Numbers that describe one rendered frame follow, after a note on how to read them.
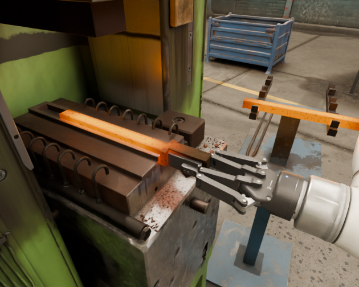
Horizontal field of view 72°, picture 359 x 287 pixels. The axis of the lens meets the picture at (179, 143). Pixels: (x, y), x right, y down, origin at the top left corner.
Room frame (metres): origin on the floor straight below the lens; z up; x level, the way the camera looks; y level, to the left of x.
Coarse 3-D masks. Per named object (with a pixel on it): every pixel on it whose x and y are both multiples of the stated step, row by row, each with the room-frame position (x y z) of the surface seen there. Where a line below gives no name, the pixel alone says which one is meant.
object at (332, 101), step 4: (264, 88) 0.80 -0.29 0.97; (260, 92) 0.77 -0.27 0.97; (264, 92) 0.76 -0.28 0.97; (260, 96) 0.76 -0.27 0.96; (264, 96) 0.76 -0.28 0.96; (332, 96) 0.72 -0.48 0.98; (332, 100) 0.71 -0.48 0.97; (336, 100) 0.71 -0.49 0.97; (332, 104) 0.67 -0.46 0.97; (336, 104) 0.67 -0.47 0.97; (332, 108) 0.67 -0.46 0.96
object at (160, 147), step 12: (72, 120) 0.52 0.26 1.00; (84, 120) 0.51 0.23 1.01; (96, 120) 0.51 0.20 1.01; (108, 132) 0.46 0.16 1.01; (120, 132) 0.46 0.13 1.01; (132, 132) 0.46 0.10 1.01; (132, 144) 0.43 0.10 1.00; (144, 144) 0.41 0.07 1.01; (156, 144) 0.41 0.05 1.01; (168, 144) 0.40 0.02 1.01; (180, 144) 0.40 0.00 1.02; (192, 156) 0.36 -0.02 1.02; (204, 156) 0.36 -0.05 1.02
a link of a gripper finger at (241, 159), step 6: (216, 150) 0.39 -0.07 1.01; (222, 150) 0.39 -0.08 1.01; (222, 156) 0.39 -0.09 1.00; (228, 156) 0.38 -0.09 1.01; (234, 156) 0.37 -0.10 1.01; (240, 156) 0.37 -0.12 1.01; (246, 156) 0.37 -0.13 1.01; (240, 162) 0.37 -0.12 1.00; (246, 162) 0.36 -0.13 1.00; (252, 162) 0.36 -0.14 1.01; (264, 162) 0.36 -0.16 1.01
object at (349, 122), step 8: (248, 104) 0.68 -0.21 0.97; (256, 104) 0.67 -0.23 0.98; (264, 104) 0.66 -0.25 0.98; (272, 104) 0.66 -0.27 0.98; (280, 104) 0.66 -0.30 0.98; (272, 112) 0.65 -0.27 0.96; (280, 112) 0.64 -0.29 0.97; (288, 112) 0.63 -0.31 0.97; (296, 112) 0.62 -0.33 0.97; (304, 112) 0.61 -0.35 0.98; (312, 112) 0.61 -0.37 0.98; (320, 112) 0.61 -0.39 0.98; (312, 120) 0.60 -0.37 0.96; (320, 120) 0.59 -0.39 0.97; (328, 120) 0.58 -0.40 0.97; (344, 120) 0.57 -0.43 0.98; (352, 120) 0.57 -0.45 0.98; (352, 128) 0.56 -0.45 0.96
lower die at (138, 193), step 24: (24, 120) 0.55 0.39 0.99; (48, 120) 0.55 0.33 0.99; (120, 120) 0.54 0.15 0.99; (24, 144) 0.45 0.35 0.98; (72, 144) 0.44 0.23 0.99; (96, 144) 0.44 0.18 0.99; (120, 144) 0.43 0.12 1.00; (72, 168) 0.37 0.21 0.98; (120, 168) 0.36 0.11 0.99; (144, 168) 0.36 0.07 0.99; (168, 168) 0.41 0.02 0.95; (120, 192) 0.31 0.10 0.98; (144, 192) 0.34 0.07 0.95
